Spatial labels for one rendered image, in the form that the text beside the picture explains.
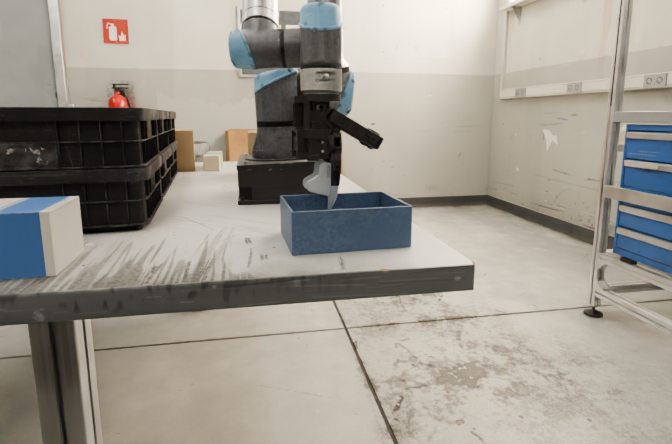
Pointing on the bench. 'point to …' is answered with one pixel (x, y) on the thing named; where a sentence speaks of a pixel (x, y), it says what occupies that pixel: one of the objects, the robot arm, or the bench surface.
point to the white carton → (39, 236)
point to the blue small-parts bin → (344, 223)
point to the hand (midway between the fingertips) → (332, 201)
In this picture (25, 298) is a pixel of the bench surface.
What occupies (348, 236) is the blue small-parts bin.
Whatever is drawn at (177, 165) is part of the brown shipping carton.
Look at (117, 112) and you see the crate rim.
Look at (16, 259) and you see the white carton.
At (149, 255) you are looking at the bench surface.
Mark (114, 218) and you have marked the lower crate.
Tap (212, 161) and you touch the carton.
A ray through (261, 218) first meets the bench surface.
